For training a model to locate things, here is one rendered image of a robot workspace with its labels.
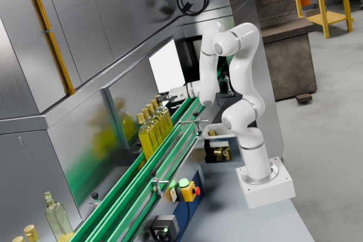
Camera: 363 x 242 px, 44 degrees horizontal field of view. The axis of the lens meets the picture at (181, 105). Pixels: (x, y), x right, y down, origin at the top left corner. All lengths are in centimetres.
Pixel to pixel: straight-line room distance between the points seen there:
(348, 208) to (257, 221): 139
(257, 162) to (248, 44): 61
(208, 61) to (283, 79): 328
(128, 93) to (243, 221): 87
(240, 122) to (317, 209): 157
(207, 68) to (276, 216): 78
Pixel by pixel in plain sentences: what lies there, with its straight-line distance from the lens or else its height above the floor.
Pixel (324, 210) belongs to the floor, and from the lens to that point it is 351.
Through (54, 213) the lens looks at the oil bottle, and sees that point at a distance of 181.
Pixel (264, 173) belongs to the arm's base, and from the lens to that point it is 232.
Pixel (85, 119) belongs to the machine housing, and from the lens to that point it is 209.
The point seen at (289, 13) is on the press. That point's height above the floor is 90.
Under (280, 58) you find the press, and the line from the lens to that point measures 532.
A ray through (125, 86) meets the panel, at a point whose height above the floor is 144.
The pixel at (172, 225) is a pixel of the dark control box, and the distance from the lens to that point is 193.
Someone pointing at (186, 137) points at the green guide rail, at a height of 111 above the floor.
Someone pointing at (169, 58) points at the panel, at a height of 138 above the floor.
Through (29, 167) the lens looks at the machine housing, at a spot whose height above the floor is 133.
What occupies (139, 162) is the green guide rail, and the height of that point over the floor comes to 111.
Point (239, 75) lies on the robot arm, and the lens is 203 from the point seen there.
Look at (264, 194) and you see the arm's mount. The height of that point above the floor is 81.
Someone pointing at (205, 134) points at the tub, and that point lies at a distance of 262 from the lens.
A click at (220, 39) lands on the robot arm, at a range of 192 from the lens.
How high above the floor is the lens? 205
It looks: 20 degrees down
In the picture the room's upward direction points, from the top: 16 degrees counter-clockwise
